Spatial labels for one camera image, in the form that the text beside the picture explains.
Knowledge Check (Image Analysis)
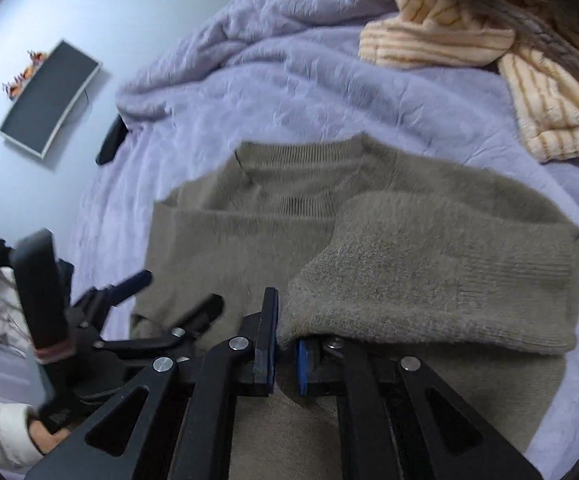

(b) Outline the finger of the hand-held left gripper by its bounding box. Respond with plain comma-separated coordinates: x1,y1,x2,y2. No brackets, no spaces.
87,269,153,319
94,293,226,359

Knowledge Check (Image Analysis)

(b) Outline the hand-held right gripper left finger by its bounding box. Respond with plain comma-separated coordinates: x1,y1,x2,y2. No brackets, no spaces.
24,287,280,480

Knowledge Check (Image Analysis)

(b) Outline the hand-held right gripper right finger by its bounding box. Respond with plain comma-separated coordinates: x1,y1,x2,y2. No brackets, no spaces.
294,336,545,480

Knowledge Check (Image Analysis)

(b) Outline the olive green knit sweater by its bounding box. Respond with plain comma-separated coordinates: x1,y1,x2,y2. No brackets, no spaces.
130,132,579,480

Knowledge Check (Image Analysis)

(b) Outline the person's left hand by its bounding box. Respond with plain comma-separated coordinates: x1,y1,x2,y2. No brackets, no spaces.
27,417,78,457

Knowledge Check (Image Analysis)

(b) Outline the white crumpled cloth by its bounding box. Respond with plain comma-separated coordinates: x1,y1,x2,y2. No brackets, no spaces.
0,266,36,358

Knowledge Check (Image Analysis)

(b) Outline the black object at bed edge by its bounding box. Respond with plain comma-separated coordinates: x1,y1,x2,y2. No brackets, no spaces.
96,114,129,166

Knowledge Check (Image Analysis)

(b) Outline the orange flower decoration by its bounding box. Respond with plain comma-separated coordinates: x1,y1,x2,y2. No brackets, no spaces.
2,50,48,99

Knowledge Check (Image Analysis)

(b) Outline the lavender fleece blanket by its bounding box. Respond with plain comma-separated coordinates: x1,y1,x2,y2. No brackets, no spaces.
67,0,579,478

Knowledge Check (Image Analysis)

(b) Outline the beige striped fleece cloth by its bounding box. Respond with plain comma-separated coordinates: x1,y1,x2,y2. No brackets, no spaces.
280,0,579,163

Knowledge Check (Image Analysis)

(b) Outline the dark brown ribbed cloth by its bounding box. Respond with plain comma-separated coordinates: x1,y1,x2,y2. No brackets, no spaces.
469,0,579,97

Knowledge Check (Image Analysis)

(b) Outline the wall-mounted dark screen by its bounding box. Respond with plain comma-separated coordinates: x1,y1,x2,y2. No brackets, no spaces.
0,39,103,160

